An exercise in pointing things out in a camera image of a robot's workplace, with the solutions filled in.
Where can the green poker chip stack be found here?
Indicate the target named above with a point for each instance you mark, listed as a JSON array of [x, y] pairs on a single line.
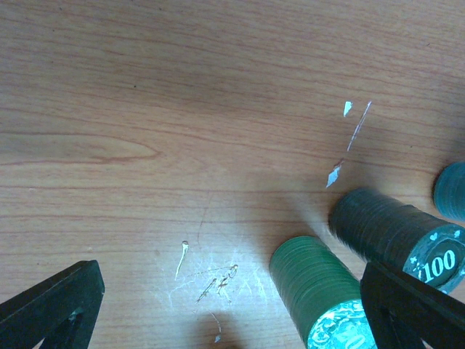
[[321, 295]]

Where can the black poker chip stack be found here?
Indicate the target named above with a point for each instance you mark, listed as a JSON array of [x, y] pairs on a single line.
[[380, 228]]

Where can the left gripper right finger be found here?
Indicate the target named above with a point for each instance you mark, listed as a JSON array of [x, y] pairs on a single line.
[[404, 312]]

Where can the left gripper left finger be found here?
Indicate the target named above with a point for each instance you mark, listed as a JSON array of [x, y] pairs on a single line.
[[59, 312]]

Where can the blue poker chip stack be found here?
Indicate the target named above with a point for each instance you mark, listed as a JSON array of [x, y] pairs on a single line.
[[448, 193]]

